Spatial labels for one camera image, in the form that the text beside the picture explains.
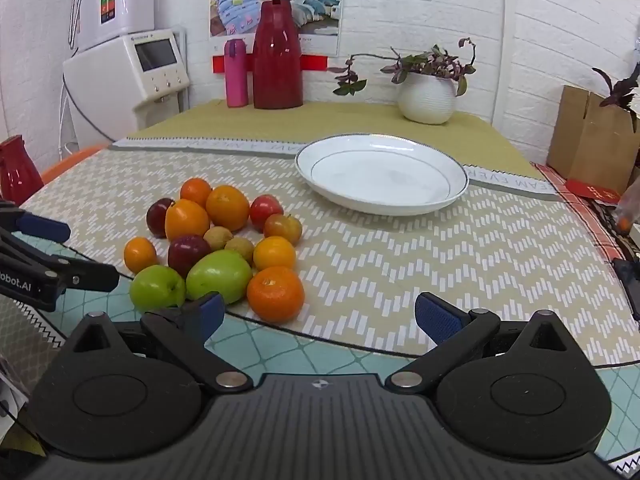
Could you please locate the red yellow plum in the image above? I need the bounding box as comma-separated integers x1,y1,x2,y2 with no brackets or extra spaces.
263,213,303,246

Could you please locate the purple leafed plant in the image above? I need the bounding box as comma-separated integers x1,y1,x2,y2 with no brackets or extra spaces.
592,62,640,133

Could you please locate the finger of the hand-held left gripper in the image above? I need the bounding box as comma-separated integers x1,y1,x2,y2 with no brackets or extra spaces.
0,201,72,244
0,227,121,295

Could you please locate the clear plastic bag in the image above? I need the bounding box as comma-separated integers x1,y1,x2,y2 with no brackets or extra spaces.
612,192,640,236

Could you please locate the tall red jug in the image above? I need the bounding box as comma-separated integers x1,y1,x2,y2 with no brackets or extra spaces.
251,0,304,110

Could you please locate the deep orange tangerine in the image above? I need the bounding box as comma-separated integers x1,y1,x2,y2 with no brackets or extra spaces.
246,266,306,324

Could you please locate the white cable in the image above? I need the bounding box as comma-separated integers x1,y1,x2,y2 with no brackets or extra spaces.
59,72,116,153

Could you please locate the chevron patterned tablecloth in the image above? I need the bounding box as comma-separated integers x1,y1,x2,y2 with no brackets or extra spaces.
20,99,640,366

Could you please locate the red plaid cloth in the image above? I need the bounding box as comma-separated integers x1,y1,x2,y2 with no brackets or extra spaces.
532,162,640,321

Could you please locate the white dispenser with screen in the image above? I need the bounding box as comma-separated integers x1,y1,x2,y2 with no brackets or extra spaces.
62,30,192,148

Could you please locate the wall poster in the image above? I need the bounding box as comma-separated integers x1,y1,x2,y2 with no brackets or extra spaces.
209,0,346,56

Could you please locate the potted plant in white pot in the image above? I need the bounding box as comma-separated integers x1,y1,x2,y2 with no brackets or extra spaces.
327,37,478,126

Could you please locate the red envelope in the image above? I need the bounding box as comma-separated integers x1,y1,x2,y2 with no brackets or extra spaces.
565,177,623,205

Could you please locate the teal diamond patterned cloth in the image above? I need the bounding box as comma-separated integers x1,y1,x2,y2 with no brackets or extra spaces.
47,240,640,471

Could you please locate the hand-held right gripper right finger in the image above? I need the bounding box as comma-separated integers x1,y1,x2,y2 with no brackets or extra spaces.
386,292,592,395

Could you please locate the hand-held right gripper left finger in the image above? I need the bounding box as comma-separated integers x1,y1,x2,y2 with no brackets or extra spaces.
64,290,254,395

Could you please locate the white porcelain plate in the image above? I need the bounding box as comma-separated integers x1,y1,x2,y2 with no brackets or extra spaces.
295,134,469,217

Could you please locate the brown longan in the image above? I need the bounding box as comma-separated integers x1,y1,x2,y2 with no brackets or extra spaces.
224,237,256,266
203,226,234,252

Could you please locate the green apple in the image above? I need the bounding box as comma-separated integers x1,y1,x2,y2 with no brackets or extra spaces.
186,250,253,306
129,265,187,312

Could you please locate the pink bottle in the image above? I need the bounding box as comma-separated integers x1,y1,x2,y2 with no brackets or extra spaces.
223,38,249,108

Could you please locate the dark red plum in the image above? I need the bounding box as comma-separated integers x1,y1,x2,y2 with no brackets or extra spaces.
146,198,176,239
167,234,212,279

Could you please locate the orange seat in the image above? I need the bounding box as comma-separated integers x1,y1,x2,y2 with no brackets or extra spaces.
40,144,108,186

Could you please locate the white zigzag edged cloth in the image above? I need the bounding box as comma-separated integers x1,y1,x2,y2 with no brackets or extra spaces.
0,295,68,396

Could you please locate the white wall water purifier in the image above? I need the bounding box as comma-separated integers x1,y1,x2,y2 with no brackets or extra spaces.
70,0,156,53

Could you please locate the orange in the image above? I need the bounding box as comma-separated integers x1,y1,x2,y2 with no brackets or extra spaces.
205,185,251,232
164,199,211,242
180,178,213,207
123,237,159,275
252,236,297,272

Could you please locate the small red pitcher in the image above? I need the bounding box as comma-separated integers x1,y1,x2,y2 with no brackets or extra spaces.
0,135,45,207

